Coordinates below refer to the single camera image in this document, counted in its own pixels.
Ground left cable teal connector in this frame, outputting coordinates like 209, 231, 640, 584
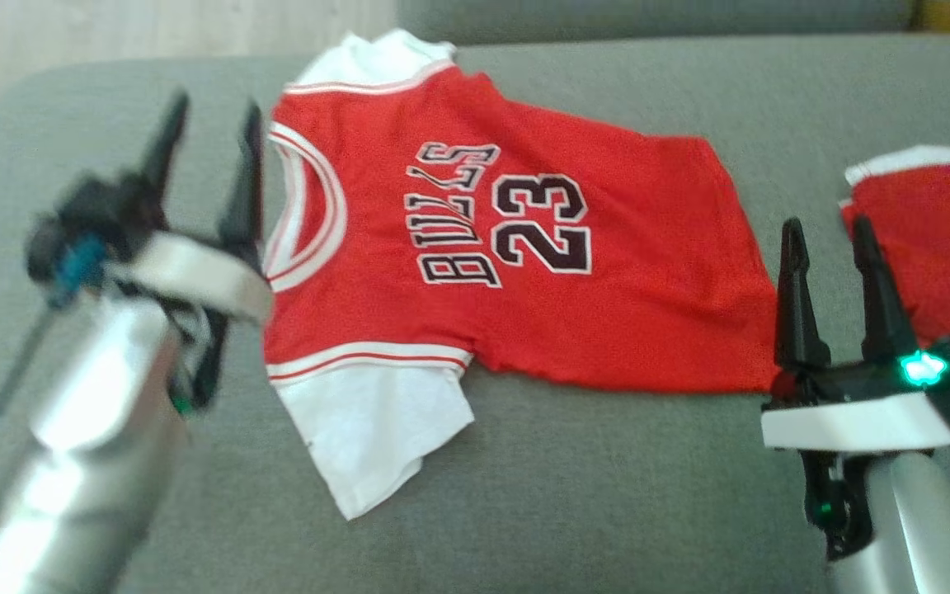
0, 233, 106, 483

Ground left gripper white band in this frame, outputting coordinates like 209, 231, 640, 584
120, 89, 275, 323

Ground red Bulls shorts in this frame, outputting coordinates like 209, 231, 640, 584
839, 145, 950, 356

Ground large grey sofa ottoman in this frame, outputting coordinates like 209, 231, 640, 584
0, 35, 950, 594

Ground red Bulls 23 jersey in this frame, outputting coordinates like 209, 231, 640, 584
262, 29, 780, 521

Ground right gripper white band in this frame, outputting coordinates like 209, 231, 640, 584
761, 216, 950, 453

